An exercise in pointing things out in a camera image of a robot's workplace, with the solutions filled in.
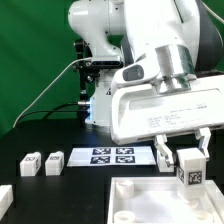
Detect white cable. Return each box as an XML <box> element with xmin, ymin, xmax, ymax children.
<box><xmin>12</xmin><ymin>57</ymin><xmax>93</xmax><ymax>129</ymax></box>

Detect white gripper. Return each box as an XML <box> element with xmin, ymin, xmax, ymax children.
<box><xmin>111</xmin><ymin>75</ymin><xmax>224</xmax><ymax>168</ymax></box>

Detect black cable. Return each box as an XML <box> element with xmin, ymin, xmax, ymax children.
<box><xmin>19</xmin><ymin>102</ymin><xmax>81</xmax><ymax>124</ymax></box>

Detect white tag sheet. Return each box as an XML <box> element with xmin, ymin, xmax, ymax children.
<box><xmin>67</xmin><ymin>146</ymin><xmax>156</xmax><ymax>167</ymax></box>

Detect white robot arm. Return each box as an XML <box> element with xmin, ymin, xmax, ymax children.
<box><xmin>68</xmin><ymin>0</ymin><xmax>224</xmax><ymax>166</ymax></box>

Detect white block left edge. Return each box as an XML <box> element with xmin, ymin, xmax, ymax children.
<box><xmin>0</xmin><ymin>185</ymin><xmax>13</xmax><ymax>220</ymax></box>

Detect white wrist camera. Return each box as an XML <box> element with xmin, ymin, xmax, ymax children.
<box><xmin>111</xmin><ymin>52</ymin><xmax>160</xmax><ymax>95</ymax></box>

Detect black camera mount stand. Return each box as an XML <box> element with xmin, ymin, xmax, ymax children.
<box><xmin>73</xmin><ymin>39</ymin><xmax>99</xmax><ymax>127</ymax></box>

